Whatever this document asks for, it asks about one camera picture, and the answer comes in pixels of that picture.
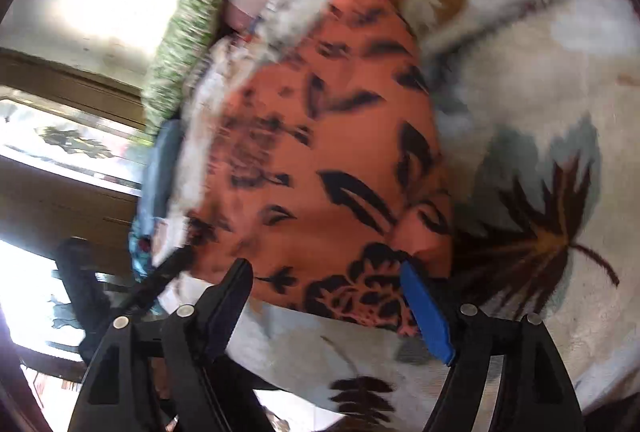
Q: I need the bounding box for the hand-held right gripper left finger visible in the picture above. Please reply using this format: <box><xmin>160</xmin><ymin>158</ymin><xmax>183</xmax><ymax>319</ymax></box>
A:
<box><xmin>70</xmin><ymin>258</ymin><xmax>273</xmax><ymax>432</ymax></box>

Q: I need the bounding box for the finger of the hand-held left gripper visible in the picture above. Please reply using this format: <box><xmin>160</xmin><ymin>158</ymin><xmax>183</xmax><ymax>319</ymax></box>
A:
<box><xmin>127</xmin><ymin>245</ymin><xmax>197</xmax><ymax>315</ymax></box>

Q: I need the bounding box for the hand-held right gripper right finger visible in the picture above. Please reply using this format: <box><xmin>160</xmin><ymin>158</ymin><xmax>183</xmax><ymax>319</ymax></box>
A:
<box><xmin>401</xmin><ymin>261</ymin><xmax>585</xmax><ymax>432</ymax></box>

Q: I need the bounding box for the orange black floral garment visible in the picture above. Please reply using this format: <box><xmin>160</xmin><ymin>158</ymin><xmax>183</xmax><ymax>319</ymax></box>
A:
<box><xmin>186</xmin><ymin>0</ymin><xmax>457</xmax><ymax>339</ymax></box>

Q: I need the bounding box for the blue-grey pillow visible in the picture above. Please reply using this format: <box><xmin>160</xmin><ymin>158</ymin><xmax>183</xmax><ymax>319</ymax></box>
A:
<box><xmin>141</xmin><ymin>119</ymin><xmax>187</xmax><ymax>219</ymax></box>

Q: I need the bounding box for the cream floral fleece blanket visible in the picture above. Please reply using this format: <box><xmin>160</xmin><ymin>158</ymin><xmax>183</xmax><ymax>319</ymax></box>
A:
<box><xmin>150</xmin><ymin>0</ymin><xmax>640</xmax><ymax>428</ymax></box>

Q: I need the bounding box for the green white patterned pillow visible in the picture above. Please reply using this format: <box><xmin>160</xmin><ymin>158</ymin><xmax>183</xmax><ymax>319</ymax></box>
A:
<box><xmin>141</xmin><ymin>0</ymin><xmax>263</xmax><ymax>124</ymax></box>

